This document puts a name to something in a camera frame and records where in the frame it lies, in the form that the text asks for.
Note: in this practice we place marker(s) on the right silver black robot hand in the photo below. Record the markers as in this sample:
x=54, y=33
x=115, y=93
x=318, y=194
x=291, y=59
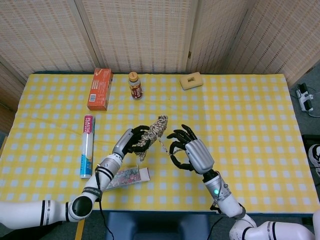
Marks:
x=200, y=156

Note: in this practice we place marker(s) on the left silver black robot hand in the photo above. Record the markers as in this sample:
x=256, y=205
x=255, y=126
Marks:
x=122, y=143

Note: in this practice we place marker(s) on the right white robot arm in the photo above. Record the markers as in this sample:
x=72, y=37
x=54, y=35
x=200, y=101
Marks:
x=225, y=197

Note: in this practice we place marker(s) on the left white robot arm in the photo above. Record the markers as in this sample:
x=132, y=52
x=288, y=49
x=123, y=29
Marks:
x=105, y=172

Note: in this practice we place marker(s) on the plastic wrap roll box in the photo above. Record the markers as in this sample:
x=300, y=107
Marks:
x=87, y=140

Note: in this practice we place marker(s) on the floral print carton box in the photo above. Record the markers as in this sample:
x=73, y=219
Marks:
x=130, y=175

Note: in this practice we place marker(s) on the small brown drink bottle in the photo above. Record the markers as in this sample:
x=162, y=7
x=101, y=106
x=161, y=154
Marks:
x=135, y=87

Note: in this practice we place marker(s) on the orange cardboard box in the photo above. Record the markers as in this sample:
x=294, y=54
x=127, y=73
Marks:
x=100, y=90

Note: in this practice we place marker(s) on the yellow white checkered tablecloth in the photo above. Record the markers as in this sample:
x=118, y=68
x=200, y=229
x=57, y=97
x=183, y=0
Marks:
x=250, y=112

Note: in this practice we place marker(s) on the yellow sponge block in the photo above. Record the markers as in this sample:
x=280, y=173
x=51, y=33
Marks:
x=193, y=85

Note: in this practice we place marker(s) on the blue chair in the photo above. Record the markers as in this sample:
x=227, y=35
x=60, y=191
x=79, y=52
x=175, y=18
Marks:
x=157, y=225

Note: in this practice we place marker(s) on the bamboo folding screen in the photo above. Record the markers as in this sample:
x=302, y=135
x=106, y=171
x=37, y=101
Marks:
x=145, y=32

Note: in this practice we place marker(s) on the black floor mat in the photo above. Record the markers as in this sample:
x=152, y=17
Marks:
x=312, y=138

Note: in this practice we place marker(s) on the black white sneaker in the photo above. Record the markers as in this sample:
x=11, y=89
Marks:
x=315, y=155

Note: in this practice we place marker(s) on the white power strip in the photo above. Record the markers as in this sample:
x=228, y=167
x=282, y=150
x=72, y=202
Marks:
x=303, y=100

